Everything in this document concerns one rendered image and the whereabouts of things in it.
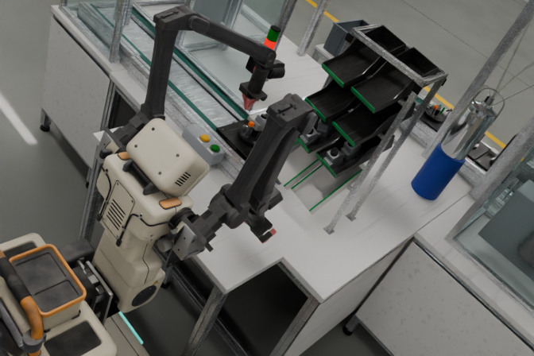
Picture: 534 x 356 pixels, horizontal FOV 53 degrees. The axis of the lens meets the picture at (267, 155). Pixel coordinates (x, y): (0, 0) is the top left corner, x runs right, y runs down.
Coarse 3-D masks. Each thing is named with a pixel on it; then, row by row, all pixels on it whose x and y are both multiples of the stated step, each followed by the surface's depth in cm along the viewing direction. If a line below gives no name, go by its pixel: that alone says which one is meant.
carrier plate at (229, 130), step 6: (246, 120) 251; (222, 126) 241; (228, 126) 242; (234, 126) 244; (240, 126) 246; (222, 132) 238; (228, 132) 239; (234, 132) 241; (228, 138) 236; (234, 138) 237; (234, 144) 234; (240, 144) 236; (240, 150) 232; (246, 150) 234; (246, 156) 231
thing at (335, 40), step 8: (336, 24) 414; (344, 24) 427; (352, 24) 436; (360, 24) 446; (368, 24) 440; (336, 32) 416; (344, 32) 411; (328, 40) 423; (336, 40) 418; (344, 40) 413; (328, 48) 425; (336, 48) 419
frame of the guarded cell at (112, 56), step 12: (60, 0) 285; (120, 0) 248; (144, 0) 324; (156, 0) 329; (168, 0) 335; (180, 0) 343; (120, 12) 250; (120, 24) 254; (120, 36) 259; (108, 60) 268
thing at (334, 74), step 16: (368, 32) 198; (384, 32) 201; (352, 48) 199; (368, 48) 203; (384, 48) 203; (400, 48) 194; (336, 64) 198; (352, 64) 198; (368, 64) 197; (336, 80) 192; (352, 80) 191
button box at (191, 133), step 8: (184, 128) 233; (192, 128) 234; (200, 128) 236; (184, 136) 235; (192, 136) 231; (200, 136) 231; (192, 144) 232; (200, 144) 228; (208, 144) 229; (216, 144) 231; (200, 152) 230; (208, 152) 226; (216, 152) 227; (224, 152) 229; (208, 160) 228; (216, 160) 228
